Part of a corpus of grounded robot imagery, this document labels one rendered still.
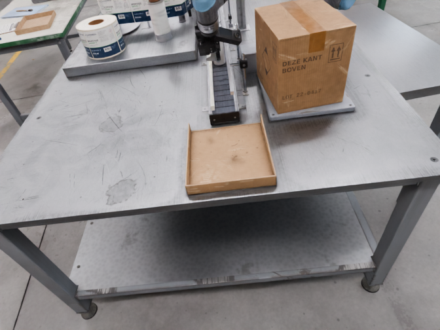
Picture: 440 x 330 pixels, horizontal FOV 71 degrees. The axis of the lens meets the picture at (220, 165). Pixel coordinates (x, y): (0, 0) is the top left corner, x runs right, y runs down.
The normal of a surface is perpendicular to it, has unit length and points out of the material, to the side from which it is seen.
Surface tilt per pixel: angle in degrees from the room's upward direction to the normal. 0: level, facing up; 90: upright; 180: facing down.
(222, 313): 0
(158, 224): 0
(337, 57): 90
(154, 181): 0
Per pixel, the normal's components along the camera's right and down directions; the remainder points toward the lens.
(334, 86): 0.16, 0.68
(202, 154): -0.12, -0.71
